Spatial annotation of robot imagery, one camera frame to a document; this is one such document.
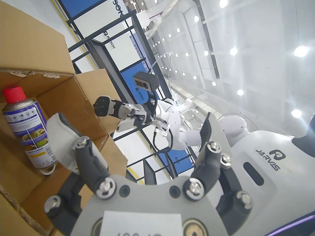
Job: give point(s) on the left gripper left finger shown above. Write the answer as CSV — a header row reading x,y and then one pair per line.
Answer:
x,y
61,133

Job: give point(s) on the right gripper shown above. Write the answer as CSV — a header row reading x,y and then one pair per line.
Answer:
x,y
144,111

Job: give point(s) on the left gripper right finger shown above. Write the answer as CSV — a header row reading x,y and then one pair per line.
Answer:
x,y
209,163

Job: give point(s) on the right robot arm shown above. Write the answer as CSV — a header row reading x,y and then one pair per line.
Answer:
x,y
172,119

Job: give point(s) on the blue spray can red cap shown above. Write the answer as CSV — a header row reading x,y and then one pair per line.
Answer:
x,y
27,128

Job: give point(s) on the small white tape roll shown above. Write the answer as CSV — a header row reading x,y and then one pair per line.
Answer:
x,y
48,170

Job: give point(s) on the robot body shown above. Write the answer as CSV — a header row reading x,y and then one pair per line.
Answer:
x,y
265,163

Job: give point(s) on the large brown cardboard carton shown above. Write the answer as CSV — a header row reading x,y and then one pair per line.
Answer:
x,y
29,50

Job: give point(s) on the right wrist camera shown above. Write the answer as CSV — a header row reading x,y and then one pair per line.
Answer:
x,y
145,81

